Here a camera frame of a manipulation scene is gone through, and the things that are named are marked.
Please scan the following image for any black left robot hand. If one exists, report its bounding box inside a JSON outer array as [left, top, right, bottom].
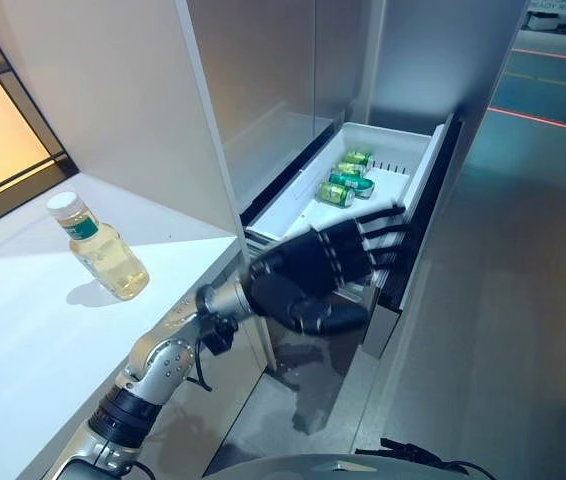
[[246, 202, 407, 336]]

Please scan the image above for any clear yellow drink bottle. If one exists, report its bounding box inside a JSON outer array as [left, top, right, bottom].
[[46, 191, 151, 302]]

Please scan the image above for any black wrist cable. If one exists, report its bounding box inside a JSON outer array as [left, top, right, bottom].
[[185, 312, 239, 394]]

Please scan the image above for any dark robot torso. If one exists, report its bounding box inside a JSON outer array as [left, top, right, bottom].
[[202, 437, 487, 480]]

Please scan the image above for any white fridge drawer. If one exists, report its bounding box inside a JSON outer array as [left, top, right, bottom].
[[240, 112, 464, 359]]

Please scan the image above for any green drink can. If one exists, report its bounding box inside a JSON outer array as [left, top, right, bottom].
[[328, 171, 377, 199], [336, 161, 367, 180], [317, 181, 356, 208], [343, 149, 374, 170]]

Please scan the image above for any stainless steel fridge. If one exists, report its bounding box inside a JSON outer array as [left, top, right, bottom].
[[175, 0, 532, 386]]

